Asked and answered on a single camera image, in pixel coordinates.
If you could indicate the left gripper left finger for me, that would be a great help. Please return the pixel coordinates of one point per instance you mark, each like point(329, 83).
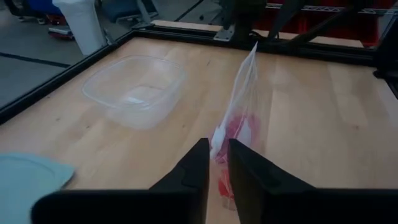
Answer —
point(140, 208)

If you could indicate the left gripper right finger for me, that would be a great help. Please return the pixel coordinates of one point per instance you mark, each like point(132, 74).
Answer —
point(311, 208)

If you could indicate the light blue container lid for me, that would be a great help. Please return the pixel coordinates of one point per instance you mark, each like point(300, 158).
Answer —
point(28, 183)

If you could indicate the clear zipper bag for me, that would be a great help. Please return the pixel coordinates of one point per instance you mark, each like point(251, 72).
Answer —
point(245, 87)
point(234, 123)

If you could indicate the clear plastic container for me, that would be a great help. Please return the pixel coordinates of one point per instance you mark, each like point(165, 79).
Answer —
point(133, 93)

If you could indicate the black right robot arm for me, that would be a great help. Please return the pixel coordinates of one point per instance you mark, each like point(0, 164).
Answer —
point(248, 18)

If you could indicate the red bin rack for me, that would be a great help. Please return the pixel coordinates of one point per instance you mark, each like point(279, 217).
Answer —
point(370, 31)

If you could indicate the white waste bin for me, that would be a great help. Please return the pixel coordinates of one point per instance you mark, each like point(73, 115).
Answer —
point(81, 25)

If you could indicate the blue seat office chair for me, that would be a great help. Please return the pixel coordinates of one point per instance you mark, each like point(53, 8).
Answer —
point(43, 4)

